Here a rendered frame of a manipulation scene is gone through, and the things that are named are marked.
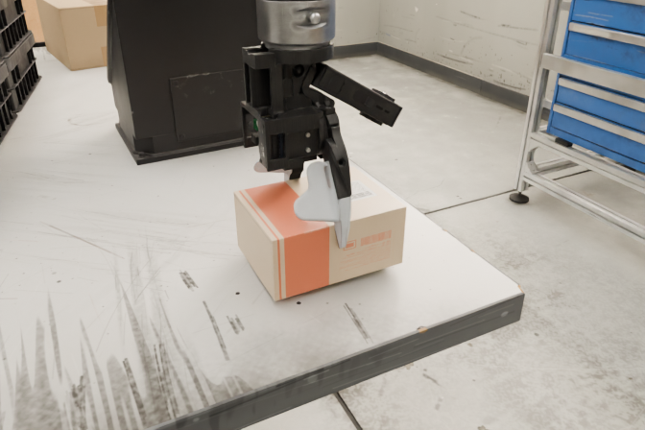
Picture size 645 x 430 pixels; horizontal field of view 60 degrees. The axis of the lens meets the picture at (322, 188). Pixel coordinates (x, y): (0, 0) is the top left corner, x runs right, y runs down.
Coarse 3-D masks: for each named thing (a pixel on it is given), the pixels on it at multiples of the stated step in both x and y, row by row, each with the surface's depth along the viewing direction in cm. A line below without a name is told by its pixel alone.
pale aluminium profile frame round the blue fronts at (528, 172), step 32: (544, 32) 201; (544, 64) 201; (576, 64) 189; (544, 96) 211; (640, 96) 171; (544, 128) 221; (576, 160) 200; (608, 160) 192; (576, 192) 207; (608, 224) 193
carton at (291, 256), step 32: (256, 192) 64; (288, 192) 64; (352, 192) 64; (384, 192) 64; (256, 224) 59; (288, 224) 58; (320, 224) 58; (352, 224) 59; (384, 224) 61; (256, 256) 61; (288, 256) 57; (320, 256) 59; (352, 256) 61; (384, 256) 63; (288, 288) 58
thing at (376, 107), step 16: (320, 64) 55; (320, 80) 55; (336, 80) 55; (352, 80) 56; (336, 96) 56; (352, 96) 57; (368, 96) 57; (384, 96) 60; (368, 112) 58; (384, 112) 59
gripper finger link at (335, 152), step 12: (336, 132) 55; (324, 144) 56; (336, 144) 55; (324, 156) 56; (336, 156) 55; (336, 168) 55; (348, 168) 55; (336, 180) 56; (348, 180) 56; (336, 192) 56; (348, 192) 56
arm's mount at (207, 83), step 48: (144, 0) 83; (192, 0) 86; (240, 0) 90; (144, 48) 86; (192, 48) 89; (240, 48) 93; (144, 96) 89; (192, 96) 92; (240, 96) 96; (144, 144) 93; (192, 144) 96; (240, 144) 100
